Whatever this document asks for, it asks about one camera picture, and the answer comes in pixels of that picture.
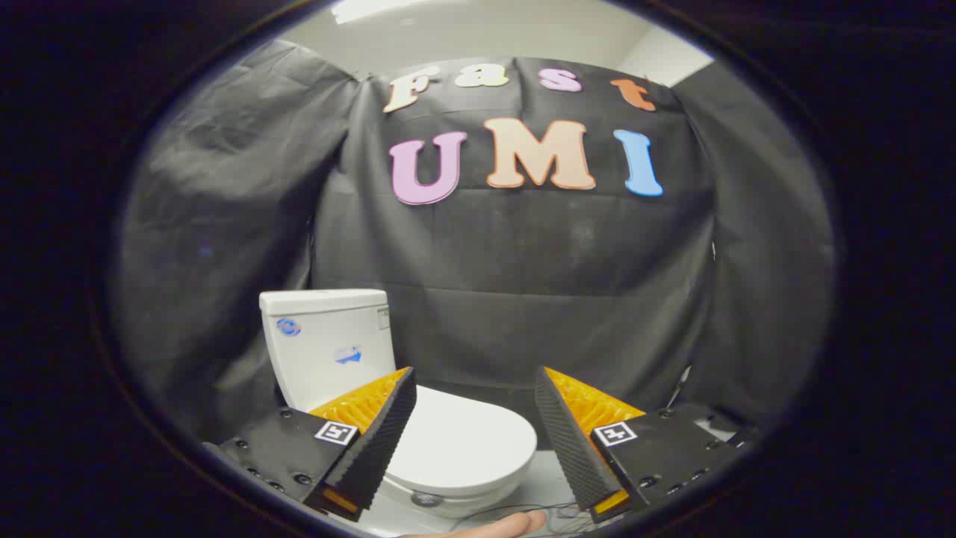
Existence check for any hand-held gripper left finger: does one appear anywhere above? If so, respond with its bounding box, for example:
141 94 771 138
203 366 418 522

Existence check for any ceiling light panel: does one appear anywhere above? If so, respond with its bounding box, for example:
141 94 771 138
331 0 430 25

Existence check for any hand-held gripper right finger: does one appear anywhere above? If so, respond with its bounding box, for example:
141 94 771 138
535 366 759 524

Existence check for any white toilet tank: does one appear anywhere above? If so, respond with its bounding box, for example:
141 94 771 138
259 289 397 412

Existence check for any black backdrop cloth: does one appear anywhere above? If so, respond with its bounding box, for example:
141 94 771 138
112 37 834 449

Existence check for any tangle of floor cables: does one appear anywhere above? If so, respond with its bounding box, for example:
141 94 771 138
448 502 598 536

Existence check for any white toilet bowl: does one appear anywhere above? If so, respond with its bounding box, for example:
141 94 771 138
377 478 524 520

